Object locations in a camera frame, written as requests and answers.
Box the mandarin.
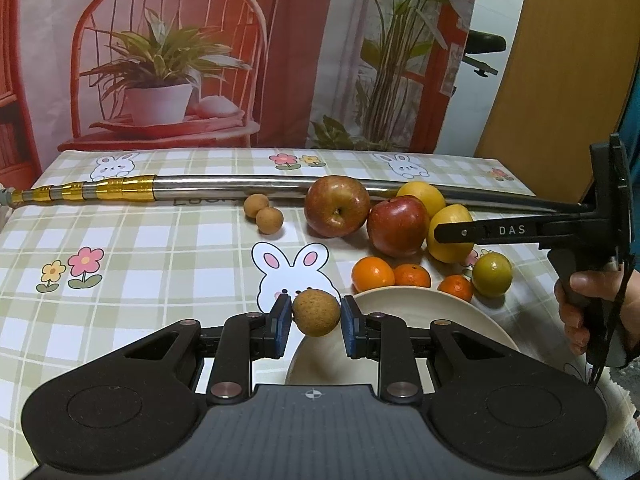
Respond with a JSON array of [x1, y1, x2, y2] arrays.
[[437, 274, 474, 302], [394, 263, 432, 288], [352, 256, 395, 292]]

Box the brown longan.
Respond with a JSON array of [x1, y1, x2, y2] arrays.
[[293, 288, 341, 337], [255, 207, 283, 235], [243, 193, 270, 219]]

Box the bright red apple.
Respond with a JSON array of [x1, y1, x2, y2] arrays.
[[367, 195, 427, 258]]

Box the yellow lemon front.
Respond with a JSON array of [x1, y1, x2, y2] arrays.
[[426, 204, 474, 264]]

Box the yellow lemon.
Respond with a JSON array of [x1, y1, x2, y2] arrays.
[[426, 204, 474, 264], [396, 181, 446, 218]]

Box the dark red-brown apple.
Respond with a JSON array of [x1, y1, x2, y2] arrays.
[[304, 176, 371, 238]]

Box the person's right hand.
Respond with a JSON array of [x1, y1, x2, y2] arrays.
[[554, 268, 640, 357]]

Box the beige round plate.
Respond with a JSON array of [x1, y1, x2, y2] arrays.
[[286, 286, 516, 392]]

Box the mandarin front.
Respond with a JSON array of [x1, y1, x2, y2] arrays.
[[437, 274, 474, 302]]

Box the yellow-green round fruit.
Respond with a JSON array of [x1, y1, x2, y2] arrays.
[[472, 252, 513, 298]]

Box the checkered bunny tablecloth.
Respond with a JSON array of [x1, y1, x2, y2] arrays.
[[1, 148, 639, 479]]

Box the telescopic metal pole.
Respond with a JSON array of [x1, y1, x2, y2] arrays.
[[1, 174, 587, 214]]

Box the wooden board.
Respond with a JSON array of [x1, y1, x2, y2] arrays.
[[476, 0, 639, 202]]

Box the black exercise bike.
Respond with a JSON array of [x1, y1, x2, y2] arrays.
[[449, 29, 506, 94]]

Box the printed room backdrop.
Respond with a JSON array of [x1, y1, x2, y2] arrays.
[[1, 0, 475, 188]]

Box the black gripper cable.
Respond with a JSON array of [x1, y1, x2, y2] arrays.
[[587, 253, 633, 388]]

